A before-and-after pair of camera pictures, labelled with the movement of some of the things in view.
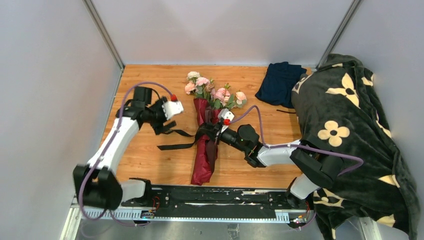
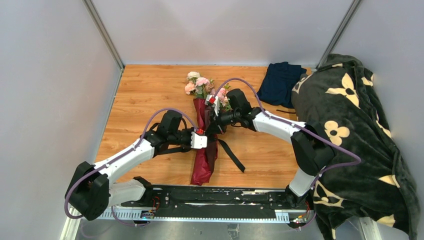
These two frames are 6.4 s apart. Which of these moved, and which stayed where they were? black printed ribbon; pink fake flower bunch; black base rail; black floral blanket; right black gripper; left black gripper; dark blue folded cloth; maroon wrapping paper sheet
Moved: left black gripper; right black gripper; black printed ribbon
Stayed: black base rail; black floral blanket; pink fake flower bunch; maroon wrapping paper sheet; dark blue folded cloth
